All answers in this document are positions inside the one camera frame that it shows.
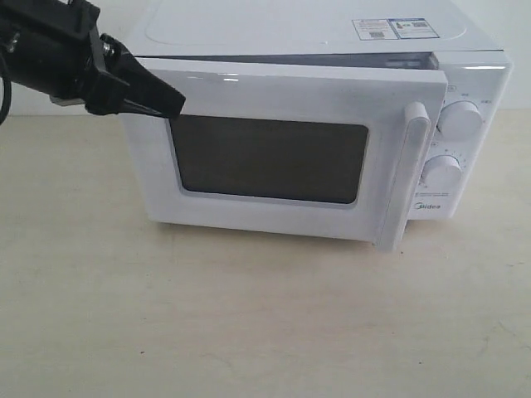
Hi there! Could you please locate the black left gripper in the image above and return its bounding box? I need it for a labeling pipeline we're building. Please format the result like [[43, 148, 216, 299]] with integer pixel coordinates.
[[1, 1, 186, 118]]

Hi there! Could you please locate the white microwave door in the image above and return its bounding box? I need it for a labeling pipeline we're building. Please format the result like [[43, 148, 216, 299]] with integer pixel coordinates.
[[123, 58, 448, 250]]

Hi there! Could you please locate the white microwave oven body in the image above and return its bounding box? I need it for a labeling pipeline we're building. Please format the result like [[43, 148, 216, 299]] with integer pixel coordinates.
[[126, 1, 512, 221]]

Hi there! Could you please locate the lower white control knob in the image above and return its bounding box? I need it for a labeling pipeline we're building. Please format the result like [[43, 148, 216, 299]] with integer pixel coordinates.
[[421, 155, 463, 189]]

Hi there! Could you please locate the white control knob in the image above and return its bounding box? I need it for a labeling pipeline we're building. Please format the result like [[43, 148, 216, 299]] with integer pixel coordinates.
[[421, 155, 463, 189], [437, 101, 483, 141]]

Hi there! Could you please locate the upper white control knob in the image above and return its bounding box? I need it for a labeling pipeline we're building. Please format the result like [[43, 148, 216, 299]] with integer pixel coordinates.
[[437, 101, 483, 141]]

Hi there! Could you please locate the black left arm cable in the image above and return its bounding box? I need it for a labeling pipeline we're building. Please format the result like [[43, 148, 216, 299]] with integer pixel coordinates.
[[0, 53, 16, 125]]

